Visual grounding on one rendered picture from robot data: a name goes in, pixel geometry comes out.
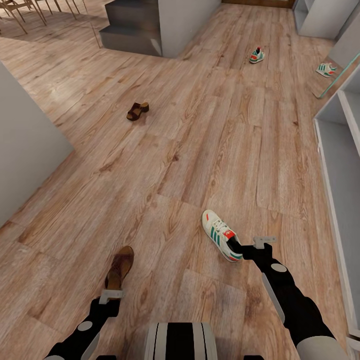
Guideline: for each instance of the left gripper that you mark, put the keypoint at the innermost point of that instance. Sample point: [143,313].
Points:
[111,309]

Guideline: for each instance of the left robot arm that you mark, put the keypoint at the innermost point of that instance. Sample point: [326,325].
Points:
[83,342]

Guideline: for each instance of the sandal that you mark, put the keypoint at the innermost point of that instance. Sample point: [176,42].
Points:
[136,110]
[120,267]

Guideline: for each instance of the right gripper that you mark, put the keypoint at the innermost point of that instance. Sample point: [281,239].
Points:
[249,252]

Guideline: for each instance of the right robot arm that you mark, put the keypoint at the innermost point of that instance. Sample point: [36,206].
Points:
[311,337]

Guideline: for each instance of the gym shoe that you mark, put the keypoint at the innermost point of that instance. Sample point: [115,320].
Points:
[222,235]
[257,56]

